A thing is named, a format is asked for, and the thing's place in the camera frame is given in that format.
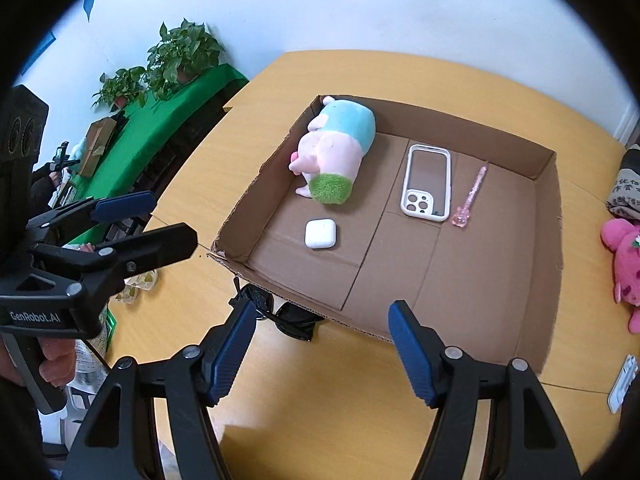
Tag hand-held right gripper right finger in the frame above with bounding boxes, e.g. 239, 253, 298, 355
387, 300, 583, 480

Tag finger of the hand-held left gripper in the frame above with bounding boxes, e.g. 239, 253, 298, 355
27, 190, 157, 236
35, 223, 199, 286

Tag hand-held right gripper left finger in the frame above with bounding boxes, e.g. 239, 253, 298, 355
60, 297, 258, 480

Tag white earbuds case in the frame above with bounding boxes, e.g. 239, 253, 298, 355
305, 218, 337, 250

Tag white phone case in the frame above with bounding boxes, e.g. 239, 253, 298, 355
400, 144, 453, 223

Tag pink pen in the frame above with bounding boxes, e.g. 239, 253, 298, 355
451, 162, 490, 228

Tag teal and pink plush toy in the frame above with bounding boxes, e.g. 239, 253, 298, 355
289, 95, 377, 206

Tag person's left forearm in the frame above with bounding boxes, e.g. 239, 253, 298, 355
0, 345, 48, 461

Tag person's left hand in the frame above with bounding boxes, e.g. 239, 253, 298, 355
39, 337, 78, 388

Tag clear snack packet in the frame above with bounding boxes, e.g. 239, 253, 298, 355
110, 267, 160, 306

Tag small brown cardboard box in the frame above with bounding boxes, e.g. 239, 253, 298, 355
80, 117, 121, 178

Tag black sunglasses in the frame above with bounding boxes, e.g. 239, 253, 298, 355
229, 277, 326, 343

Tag green and white packet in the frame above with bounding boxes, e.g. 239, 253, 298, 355
75, 310, 118, 386

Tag green table cloth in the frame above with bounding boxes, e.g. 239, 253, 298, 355
60, 62, 250, 246

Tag dark chairs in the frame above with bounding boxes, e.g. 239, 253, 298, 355
107, 80, 251, 241

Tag small potted plant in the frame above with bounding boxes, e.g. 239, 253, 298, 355
92, 66, 148, 111

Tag large potted plant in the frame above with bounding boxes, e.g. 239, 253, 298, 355
145, 19, 226, 101

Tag white flat gadget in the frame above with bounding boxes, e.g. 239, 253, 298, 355
607, 355, 638, 413

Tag printed cloth bag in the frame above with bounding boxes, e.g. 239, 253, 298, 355
605, 145, 640, 221

